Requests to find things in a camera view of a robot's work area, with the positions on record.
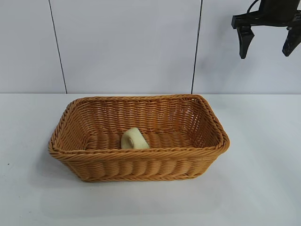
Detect tan woven wicker basket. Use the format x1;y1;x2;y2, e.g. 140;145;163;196
48;95;231;183

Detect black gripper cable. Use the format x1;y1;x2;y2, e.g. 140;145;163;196
246;0;262;14

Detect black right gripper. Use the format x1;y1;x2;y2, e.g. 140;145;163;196
231;0;301;59

